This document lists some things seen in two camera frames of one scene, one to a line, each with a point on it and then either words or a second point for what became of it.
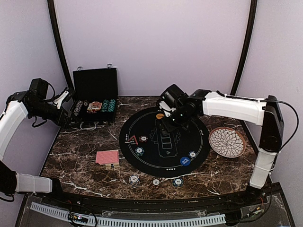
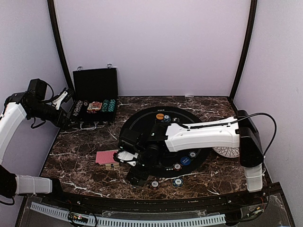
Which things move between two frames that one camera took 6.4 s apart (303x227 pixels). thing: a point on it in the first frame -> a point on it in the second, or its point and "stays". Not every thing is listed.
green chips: x=192 y=154 stays
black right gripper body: x=180 y=118 -> x=147 y=161
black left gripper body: x=60 y=122 stays
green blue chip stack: x=177 y=182 stays
